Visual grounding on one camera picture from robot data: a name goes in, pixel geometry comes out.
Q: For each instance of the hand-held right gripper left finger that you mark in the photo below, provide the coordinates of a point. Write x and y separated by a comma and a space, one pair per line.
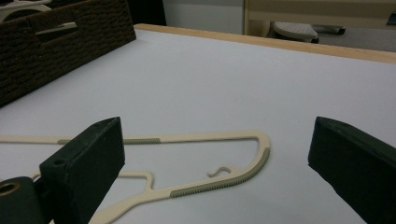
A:
87, 168

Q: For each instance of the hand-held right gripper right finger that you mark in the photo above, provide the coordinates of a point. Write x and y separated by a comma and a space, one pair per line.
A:
358, 168

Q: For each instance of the brown woven basket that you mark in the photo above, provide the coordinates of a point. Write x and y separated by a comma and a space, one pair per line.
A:
62, 56

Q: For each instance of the cream plastic clothes hanger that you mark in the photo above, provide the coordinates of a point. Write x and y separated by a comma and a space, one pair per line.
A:
218, 185
12, 7

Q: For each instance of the white table cover sheet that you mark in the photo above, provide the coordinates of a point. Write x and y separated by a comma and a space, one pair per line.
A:
202, 93

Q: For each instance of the light wooden desk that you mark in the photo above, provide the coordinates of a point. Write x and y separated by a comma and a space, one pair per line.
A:
311, 12

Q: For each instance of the white cabinet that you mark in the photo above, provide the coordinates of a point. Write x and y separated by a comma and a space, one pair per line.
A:
202, 15

